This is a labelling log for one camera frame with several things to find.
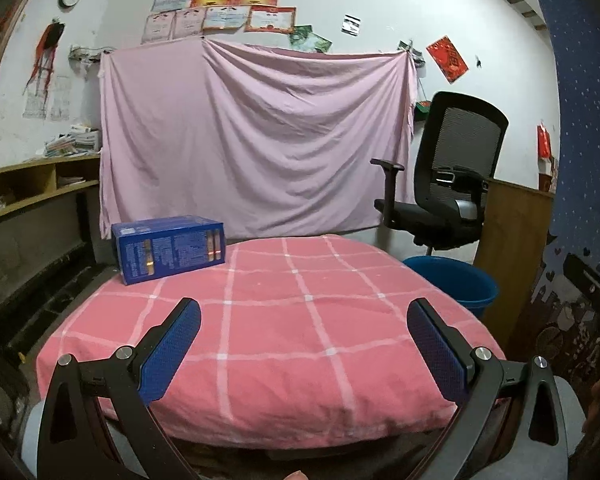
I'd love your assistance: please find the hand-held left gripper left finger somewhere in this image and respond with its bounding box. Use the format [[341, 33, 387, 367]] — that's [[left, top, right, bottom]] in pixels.
[[36, 297, 202, 480]]

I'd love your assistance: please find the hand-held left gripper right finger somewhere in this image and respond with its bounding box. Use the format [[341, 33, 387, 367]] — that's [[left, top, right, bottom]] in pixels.
[[406, 297, 571, 480]]

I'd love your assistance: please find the blue plastic bucket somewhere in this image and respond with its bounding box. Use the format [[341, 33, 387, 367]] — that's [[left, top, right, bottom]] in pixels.
[[402, 255, 499, 321]]

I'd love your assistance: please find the wooden panel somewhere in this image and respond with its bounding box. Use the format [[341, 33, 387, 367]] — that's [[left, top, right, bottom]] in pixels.
[[472, 177, 555, 356]]

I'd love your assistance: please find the blue carton box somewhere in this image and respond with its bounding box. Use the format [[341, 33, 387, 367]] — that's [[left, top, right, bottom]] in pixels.
[[111, 215, 227, 286]]

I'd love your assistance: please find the pink checked blanket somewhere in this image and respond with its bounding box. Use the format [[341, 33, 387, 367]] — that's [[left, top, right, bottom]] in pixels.
[[36, 235, 507, 448]]

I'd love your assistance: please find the red hanging packet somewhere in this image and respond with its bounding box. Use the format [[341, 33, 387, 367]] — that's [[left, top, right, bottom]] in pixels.
[[537, 122, 553, 158]]

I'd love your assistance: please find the blue dotted printed curtain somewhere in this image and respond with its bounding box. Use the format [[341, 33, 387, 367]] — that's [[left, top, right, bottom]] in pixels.
[[505, 0, 600, 386]]

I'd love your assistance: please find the black office chair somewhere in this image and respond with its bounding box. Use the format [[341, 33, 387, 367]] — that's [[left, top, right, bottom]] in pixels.
[[370, 91, 510, 257]]

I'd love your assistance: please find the wooden shelf unit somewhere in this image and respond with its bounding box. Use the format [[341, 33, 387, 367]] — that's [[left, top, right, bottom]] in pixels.
[[0, 152, 102, 228]]

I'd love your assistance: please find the stack of newspapers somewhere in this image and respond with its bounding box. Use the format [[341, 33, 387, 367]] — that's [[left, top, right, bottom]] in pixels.
[[44, 124, 102, 158]]

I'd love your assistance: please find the pink hanging sheet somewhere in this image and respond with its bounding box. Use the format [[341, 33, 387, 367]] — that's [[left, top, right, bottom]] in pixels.
[[98, 38, 418, 241]]

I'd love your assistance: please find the red tassel ornament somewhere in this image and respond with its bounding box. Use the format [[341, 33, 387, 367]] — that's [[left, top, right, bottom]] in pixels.
[[24, 20, 66, 96]]

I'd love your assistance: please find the green photo print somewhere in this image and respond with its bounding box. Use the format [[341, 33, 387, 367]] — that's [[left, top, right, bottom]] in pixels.
[[305, 33, 333, 54], [288, 25, 313, 51]]

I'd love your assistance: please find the red paper wall poster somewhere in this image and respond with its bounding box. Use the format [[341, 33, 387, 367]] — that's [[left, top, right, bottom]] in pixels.
[[426, 35, 469, 83]]

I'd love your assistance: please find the white wall calendar sheet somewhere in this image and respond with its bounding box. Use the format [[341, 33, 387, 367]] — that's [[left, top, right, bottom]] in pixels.
[[22, 77, 48, 121]]

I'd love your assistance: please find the metal wall rack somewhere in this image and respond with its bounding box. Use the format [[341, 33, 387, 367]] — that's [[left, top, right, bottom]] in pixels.
[[69, 44, 116, 63]]

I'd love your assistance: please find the group of wall certificates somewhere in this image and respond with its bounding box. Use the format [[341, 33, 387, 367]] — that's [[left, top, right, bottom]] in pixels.
[[141, 0, 333, 45]]

